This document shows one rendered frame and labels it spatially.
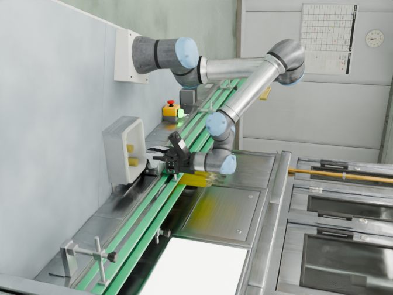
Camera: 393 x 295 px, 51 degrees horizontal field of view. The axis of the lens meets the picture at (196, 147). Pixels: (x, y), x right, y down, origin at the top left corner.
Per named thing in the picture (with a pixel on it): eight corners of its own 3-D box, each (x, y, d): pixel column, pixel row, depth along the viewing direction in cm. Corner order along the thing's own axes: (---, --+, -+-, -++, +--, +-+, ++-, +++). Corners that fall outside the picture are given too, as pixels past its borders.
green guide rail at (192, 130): (161, 158, 178) (178, 160, 175) (161, 156, 177) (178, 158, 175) (240, 65, 329) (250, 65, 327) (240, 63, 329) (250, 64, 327)
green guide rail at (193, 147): (162, 173, 181) (179, 175, 179) (162, 171, 180) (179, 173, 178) (240, 74, 332) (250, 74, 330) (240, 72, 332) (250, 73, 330)
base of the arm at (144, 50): (130, 33, 157) (155, 31, 154) (145, 38, 171) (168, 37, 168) (132, 73, 159) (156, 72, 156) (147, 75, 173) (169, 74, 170)
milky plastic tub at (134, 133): (109, 183, 162) (130, 185, 159) (102, 130, 152) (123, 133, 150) (128, 164, 177) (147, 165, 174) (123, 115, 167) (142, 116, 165)
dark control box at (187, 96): (179, 103, 236) (193, 105, 233) (179, 90, 232) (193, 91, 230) (183, 99, 243) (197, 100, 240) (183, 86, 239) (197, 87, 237)
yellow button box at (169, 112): (162, 120, 212) (176, 121, 210) (161, 106, 209) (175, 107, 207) (167, 116, 218) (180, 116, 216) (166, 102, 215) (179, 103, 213)
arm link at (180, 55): (159, 32, 159) (192, 30, 155) (169, 51, 171) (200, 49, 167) (155, 59, 155) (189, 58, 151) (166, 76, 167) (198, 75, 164)
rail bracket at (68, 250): (49, 278, 124) (116, 292, 118) (38, 233, 117) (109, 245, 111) (58, 268, 128) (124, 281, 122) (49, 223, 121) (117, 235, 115)
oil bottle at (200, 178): (166, 182, 189) (211, 188, 183) (166, 172, 187) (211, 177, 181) (171, 177, 194) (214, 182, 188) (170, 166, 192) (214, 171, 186)
